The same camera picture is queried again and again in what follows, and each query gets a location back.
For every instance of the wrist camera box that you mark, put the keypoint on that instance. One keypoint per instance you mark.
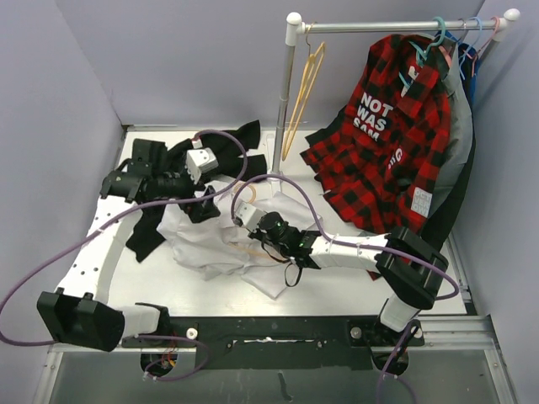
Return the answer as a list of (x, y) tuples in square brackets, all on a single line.
[(199, 162), (247, 216)]

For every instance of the teal hanger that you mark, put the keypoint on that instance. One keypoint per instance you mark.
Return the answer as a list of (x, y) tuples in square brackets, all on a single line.
[(421, 54)]

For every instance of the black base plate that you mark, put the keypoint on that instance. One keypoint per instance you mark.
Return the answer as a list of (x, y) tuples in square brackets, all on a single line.
[(279, 342)]

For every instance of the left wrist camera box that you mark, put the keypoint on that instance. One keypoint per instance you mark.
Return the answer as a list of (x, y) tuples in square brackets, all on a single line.
[(199, 162)]

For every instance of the blue garment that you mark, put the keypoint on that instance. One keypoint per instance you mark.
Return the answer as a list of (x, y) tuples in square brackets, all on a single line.
[(467, 59)]

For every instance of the white shirt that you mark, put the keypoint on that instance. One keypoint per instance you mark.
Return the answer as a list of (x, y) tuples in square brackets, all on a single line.
[(218, 247)]

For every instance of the pink hanger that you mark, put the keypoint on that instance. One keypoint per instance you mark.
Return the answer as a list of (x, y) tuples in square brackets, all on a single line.
[(482, 49)]

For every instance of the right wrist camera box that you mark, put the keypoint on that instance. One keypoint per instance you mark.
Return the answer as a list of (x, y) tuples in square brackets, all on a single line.
[(247, 216)]

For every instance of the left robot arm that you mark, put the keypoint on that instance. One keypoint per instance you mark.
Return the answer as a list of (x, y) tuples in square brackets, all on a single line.
[(77, 312)]

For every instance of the metal clothes rack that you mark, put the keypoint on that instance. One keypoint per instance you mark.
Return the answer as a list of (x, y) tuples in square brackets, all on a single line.
[(297, 28)]

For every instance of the red black plaid shirt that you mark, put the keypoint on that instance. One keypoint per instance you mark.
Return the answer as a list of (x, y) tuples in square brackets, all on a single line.
[(378, 168)]

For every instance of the yellow plastic hanger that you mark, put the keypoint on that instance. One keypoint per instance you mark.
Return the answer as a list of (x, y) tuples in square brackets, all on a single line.
[(310, 72)]

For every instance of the black hanging garment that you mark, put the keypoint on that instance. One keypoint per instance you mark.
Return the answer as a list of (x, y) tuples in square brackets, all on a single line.
[(438, 227)]

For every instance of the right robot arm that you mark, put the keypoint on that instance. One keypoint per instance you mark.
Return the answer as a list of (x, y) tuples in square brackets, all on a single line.
[(410, 266)]

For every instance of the beige plastic hanger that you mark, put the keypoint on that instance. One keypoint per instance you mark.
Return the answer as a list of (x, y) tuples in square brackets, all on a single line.
[(235, 236)]

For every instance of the grey garment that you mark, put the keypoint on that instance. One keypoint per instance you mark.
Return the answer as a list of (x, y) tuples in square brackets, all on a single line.
[(459, 145)]

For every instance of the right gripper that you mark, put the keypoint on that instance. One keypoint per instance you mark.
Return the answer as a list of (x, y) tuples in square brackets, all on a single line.
[(258, 233)]

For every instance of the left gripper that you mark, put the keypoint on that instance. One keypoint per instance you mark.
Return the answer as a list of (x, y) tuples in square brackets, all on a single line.
[(200, 209)]

